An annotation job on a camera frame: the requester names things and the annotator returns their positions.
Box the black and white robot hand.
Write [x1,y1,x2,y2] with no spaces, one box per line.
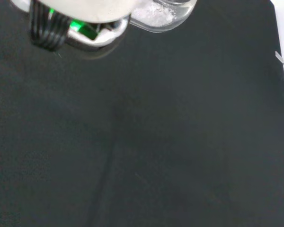
[10,0,142,52]

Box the black bench cloth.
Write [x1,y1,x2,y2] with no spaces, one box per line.
[0,0,284,227]

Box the clear tape strip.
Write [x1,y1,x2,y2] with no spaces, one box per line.
[274,51,284,65]

